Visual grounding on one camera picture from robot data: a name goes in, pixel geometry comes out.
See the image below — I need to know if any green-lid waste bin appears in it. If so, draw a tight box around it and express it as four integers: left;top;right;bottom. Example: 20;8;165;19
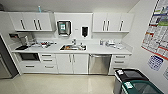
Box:
120;79;164;94

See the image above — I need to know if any black soap dispenser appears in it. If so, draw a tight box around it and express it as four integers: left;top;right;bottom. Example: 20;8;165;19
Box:
81;26;90;38

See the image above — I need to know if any stainless steel sink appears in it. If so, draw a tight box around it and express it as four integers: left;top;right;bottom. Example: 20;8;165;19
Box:
59;44;88;52

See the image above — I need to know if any steel paper towel dispenser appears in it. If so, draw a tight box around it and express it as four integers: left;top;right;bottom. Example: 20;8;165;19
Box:
56;20;73;37

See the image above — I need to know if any black-lid waste bin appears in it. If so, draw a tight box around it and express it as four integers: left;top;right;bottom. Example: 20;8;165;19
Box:
113;68;149;94

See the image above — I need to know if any chrome sink faucet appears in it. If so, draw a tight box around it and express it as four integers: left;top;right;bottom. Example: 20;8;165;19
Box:
70;38;78;47

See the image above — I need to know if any notice board with papers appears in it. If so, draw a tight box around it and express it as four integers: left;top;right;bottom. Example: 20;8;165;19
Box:
140;0;168;61

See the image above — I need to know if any stainless steel dishwasher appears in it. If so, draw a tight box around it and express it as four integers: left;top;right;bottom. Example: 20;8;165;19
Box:
88;53;112;76

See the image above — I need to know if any countertop dish rack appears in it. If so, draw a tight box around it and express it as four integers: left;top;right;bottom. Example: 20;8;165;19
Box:
31;40;56;49

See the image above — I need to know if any stainless steel refrigerator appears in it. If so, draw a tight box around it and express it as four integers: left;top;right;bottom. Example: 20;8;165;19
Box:
0;34;19;80

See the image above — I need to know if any small dish soap bottle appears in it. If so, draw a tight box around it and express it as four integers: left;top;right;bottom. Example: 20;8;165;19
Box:
99;39;104;46

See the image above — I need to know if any pale blue bottle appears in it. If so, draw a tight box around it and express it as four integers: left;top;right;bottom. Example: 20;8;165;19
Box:
37;5;43;14

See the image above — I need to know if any steel dishwasher door handle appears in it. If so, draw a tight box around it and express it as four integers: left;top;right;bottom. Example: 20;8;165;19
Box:
90;54;111;58

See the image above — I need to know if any black built-in microwave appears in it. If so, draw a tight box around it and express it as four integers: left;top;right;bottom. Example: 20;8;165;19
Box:
17;52;41;63

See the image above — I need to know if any white two-door base cabinet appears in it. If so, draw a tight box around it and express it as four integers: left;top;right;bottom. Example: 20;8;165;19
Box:
55;53;90;75

